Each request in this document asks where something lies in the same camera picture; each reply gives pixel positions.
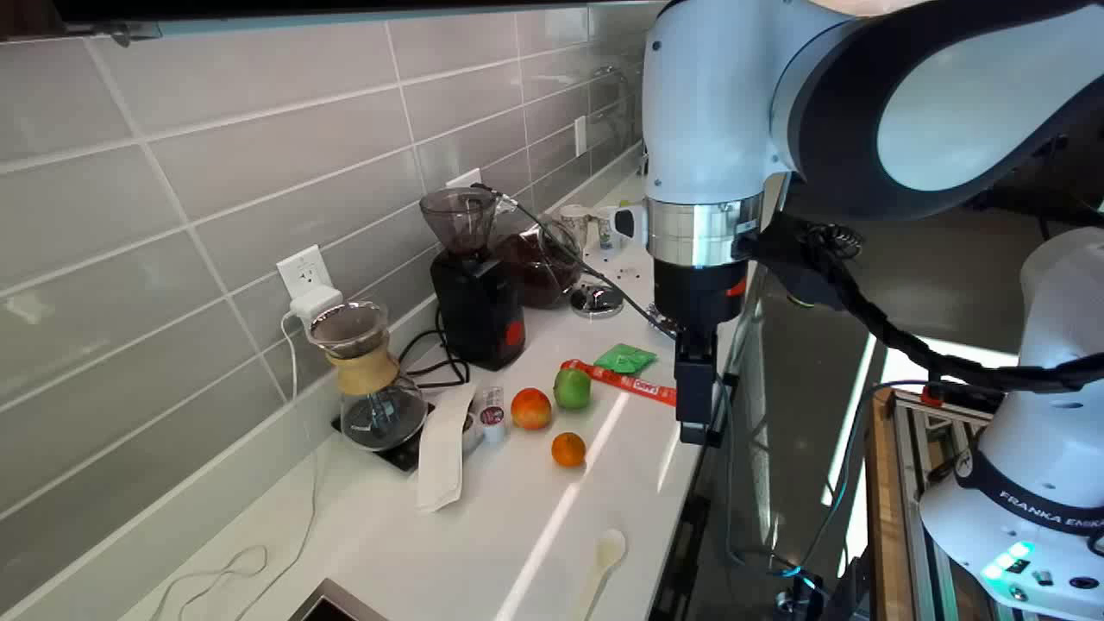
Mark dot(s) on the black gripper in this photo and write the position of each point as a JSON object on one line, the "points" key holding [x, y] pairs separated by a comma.
{"points": [[697, 293]]}

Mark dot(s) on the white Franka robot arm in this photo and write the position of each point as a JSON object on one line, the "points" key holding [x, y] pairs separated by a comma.
{"points": [[712, 106]]}

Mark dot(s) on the long orange-red packet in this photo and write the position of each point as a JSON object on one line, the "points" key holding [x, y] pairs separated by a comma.
{"points": [[627, 381]]}

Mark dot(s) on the green apple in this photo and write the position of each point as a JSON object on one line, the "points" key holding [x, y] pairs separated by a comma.
{"points": [[574, 387]]}

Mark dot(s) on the small orange fruit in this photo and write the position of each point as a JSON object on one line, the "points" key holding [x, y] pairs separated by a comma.
{"points": [[568, 451]]}

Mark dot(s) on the red-orange round fruit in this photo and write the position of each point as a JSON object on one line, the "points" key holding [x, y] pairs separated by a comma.
{"points": [[532, 410]]}

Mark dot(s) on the patterned paper cup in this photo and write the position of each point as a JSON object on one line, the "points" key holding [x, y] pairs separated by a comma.
{"points": [[574, 226], [615, 230]]}

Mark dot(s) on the white plastic spoon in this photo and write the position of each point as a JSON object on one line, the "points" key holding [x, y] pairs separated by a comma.
{"points": [[605, 549]]}

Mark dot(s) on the glass jar of coffee beans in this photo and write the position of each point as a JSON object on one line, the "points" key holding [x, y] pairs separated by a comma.
{"points": [[540, 269]]}

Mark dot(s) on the small white red-labelled container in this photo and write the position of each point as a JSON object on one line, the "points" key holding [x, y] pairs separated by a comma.
{"points": [[492, 418]]}

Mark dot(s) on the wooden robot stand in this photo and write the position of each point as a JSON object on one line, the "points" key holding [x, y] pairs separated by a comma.
{"points": [[885, 518]]}

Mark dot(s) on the black coffee scale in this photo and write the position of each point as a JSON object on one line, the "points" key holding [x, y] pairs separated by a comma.
{"points": [[400, 454]]}

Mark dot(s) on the white plug adapter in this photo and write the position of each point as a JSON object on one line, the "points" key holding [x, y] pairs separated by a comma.
{"points": [[312, 310]]}

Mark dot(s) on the dark upper cabinet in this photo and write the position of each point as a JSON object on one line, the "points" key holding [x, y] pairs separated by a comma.
{"points": [[287, 9]]}

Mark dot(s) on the white wall outlet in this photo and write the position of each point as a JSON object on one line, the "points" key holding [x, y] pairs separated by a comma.
{"points": [[581, 135], [463, 181], [303, 269]]}

